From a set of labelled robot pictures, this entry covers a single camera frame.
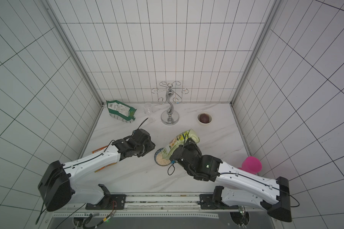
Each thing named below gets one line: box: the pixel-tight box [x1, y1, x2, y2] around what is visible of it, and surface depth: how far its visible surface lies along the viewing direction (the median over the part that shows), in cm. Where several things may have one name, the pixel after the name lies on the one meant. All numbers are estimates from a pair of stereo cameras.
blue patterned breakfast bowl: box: [153, 147, 172, 167], surface depth 85 cm
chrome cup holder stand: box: [150, 81, 190, 126], surface depth 92 cm
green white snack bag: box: [106, 100, 138, 123], surface depth 103 cm
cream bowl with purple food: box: [196, 112, 213, 125], surface depth 105 cm
